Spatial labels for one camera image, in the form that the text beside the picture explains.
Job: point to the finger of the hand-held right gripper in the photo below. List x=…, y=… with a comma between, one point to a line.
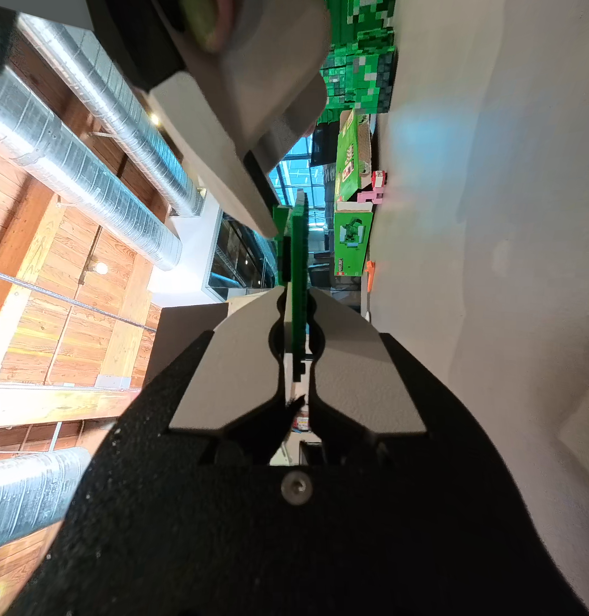
x=212, y=149
x=280, y=96

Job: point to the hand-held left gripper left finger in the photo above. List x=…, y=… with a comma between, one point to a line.
x=227, y=370

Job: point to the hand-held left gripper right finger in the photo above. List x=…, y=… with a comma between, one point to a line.
x=366, y=385

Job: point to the green lego plate assembly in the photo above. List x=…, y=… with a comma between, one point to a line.
x=298, y=269

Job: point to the large green lego model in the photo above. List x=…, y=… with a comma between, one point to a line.
x=362, y=53

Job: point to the green lego box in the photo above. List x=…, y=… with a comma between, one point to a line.
x=350, y=159
x=352, y=243

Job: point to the red and white lego figure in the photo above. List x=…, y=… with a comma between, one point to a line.
x=379, y=179

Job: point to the pink lego pig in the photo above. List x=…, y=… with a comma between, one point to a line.
x=371, y=196

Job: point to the person's right hand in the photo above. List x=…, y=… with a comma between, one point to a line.
x=212, y=24

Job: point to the dark rectangular board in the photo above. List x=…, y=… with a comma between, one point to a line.
x=188, y=337

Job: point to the orange brick separator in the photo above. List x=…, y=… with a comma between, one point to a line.
x=370, y=274

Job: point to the large glass window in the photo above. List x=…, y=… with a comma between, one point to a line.
x=241, y=260

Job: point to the silver ventilation duct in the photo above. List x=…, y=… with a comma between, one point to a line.
x=30, y=495
x=73, y=168
x=121, y=110

